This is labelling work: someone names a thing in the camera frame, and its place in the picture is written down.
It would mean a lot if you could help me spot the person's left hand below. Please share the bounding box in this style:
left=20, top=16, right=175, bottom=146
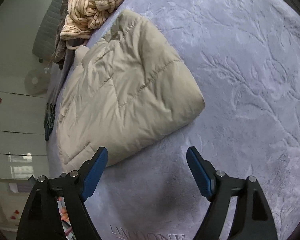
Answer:
left=58, top=197, right=69, bottom=222

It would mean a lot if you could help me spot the white standing fan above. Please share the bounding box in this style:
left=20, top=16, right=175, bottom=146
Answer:
left=24, top=69, right=51, bottom=95

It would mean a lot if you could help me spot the cream striped knit garment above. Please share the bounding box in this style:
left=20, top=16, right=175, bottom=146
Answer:
left=60, top=0, right=124, bottom=50

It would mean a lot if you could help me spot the dark green folded garment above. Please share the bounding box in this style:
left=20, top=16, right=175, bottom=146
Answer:
left=44, top=103, right=56, bottom=141

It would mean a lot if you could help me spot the white wardrobe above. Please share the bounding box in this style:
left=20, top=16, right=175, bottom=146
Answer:
left=0, top=92, right=49, bottom=231

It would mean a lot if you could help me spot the grey quilted headboard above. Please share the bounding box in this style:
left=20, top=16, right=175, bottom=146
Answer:
left=32, top=0, right=62, bottom=61

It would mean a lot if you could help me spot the grey folded bed cover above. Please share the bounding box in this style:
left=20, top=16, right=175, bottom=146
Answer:
left=46, top=49, right=75, bottom=105

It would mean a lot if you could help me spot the beige quilted down jacket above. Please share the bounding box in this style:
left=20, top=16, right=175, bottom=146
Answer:
left=56, top=10, right=205, bottom=172

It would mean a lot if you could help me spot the lavender embossed bed blanket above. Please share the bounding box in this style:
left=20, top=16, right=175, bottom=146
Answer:
left=86, top=0, right=300, bottom=239

